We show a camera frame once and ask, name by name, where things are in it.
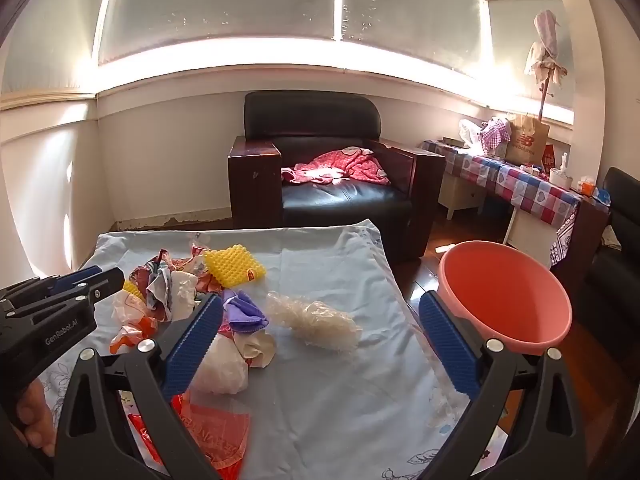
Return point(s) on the beige cloth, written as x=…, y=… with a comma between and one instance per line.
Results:
x=610, y=237

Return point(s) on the brown paper shopping bag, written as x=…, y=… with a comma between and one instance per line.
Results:
x=525, y=145

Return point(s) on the person's left hand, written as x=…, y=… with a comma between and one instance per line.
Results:
x=35, y=420

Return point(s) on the pink dotted blanket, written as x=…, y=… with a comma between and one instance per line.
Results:
x=350, y=162

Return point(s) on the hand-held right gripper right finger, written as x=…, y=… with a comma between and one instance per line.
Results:
x=450, y=345

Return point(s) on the white crumpled wrapper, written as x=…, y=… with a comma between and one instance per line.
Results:
x=184, y=292

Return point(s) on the red checked cloth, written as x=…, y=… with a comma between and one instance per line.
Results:
x=495, y=132

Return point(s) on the small flat box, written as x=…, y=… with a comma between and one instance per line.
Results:
x=452, y=141

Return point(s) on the frosted glass window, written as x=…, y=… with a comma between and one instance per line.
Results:
x=225, y=0

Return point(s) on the coat rack with clothes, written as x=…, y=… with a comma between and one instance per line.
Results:
x=545, y=40

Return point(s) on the light blue floral bedsheet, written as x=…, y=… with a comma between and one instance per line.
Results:
x=325, y=270

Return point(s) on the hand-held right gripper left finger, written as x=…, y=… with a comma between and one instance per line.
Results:
x=195, y=345

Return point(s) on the yellow foam sponge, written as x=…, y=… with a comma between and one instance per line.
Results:
x=232, y=265
x=132, y=290

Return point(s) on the orange white plastic wrapper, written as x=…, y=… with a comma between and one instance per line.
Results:
x=127, y=315

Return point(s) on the clear crumpled plastic bag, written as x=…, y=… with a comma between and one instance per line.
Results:
x=320, y=325

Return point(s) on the table with checkered tablecloth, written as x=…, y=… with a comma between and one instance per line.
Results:
x=525, y=185

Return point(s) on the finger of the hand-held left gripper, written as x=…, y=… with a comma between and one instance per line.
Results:
x=75, y=280
x=100, y=285

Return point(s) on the white round container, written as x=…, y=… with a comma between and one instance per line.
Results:
x=560, y=177

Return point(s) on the cream crumpled paper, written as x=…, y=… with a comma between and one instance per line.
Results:
x=260, y=347

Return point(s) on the white desk frame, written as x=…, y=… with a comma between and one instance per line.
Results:
x=530, y=230

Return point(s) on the blue packet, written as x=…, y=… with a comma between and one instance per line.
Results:
x=604, y=196

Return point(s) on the orange tissue box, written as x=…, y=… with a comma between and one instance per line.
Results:
x=586, y=187

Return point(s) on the purple cloth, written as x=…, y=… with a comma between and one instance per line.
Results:
x=245, y=312

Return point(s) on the black leather armchair wooden arms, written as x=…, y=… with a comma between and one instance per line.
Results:
x=345, y=200

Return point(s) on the dark wooden cabinet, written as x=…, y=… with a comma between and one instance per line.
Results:
x=592, y=230

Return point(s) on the white plastic carrier bag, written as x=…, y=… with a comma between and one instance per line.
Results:
x=470, y=132

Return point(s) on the red box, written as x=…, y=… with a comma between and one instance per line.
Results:
x=548, y=156

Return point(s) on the red plastic bag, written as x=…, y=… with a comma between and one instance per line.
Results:
x=215, y=430

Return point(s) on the pink plastic bucket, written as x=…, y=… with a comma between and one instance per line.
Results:
x=500, y=290

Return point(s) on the dark red wrapper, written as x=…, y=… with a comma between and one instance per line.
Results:
x=155, y=285

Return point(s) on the white drawer cabinet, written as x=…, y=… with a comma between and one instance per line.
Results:
x=460, y=192

